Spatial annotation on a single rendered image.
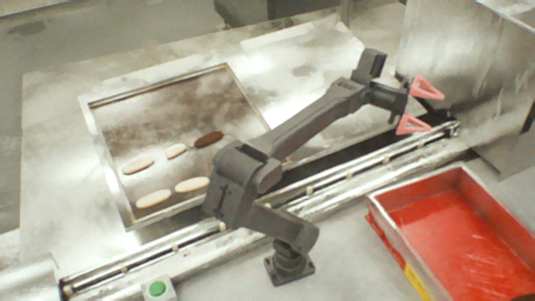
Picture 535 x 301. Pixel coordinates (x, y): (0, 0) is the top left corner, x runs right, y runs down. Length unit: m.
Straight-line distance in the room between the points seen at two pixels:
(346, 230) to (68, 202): 0.85
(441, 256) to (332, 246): 0.29
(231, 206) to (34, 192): 0.94
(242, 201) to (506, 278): 0.79
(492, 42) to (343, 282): 0.76
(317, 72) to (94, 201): 0.88
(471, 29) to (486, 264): 0.65
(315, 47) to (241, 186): 1.11
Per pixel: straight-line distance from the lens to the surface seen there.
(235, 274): 1.27
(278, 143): 0.86
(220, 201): 0.84
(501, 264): 1.39
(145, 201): 1.36
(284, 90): 1.64
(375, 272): 1.29
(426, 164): 1.52
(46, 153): 1.77
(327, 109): 0.98
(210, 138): 1.47
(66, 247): 1.45
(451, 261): 1.35
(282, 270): 1.22
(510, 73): 1.43
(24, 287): 1.29
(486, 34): 1.46
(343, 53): 1.83
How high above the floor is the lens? 1.89
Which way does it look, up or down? 43 degrees down
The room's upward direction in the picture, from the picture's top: 3 degrees counter-clockwise
